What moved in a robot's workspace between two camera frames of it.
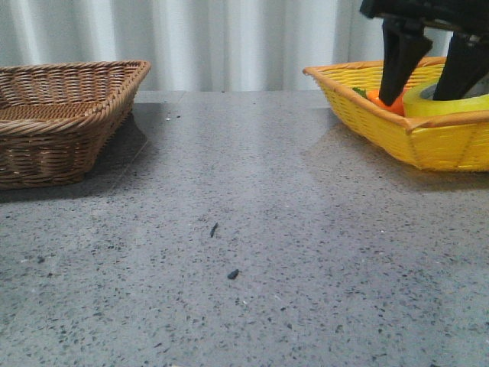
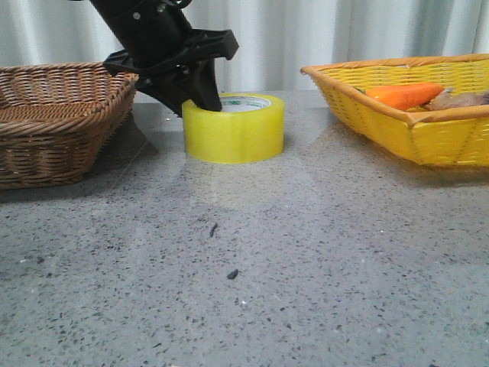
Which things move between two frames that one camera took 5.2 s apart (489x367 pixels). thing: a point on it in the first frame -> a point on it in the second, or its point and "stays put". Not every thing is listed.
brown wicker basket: (56, 118) stays put
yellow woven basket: (452, 142) stays put
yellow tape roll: (415, 105) -> (249, 127)
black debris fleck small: (234, 274) stays put
